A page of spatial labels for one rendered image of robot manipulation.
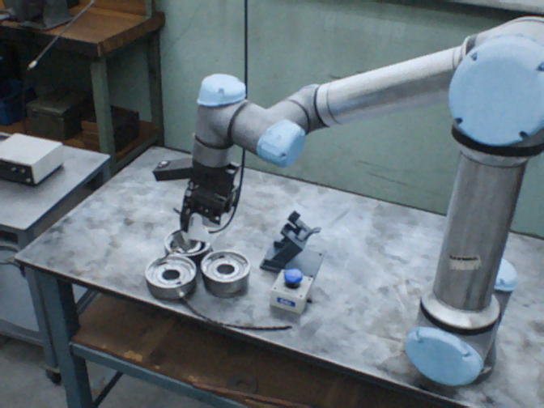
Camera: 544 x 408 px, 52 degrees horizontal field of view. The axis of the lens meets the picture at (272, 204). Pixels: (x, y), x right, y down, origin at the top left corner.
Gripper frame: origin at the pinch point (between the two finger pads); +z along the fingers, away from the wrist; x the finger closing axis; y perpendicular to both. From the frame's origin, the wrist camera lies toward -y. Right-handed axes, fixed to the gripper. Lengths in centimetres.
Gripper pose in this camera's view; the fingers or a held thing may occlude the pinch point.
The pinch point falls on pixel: (189, 235)
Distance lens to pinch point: 116.2
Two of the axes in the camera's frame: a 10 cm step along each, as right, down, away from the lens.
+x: 3.7, -5.1, 7.8
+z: -2.0, 7.8, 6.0
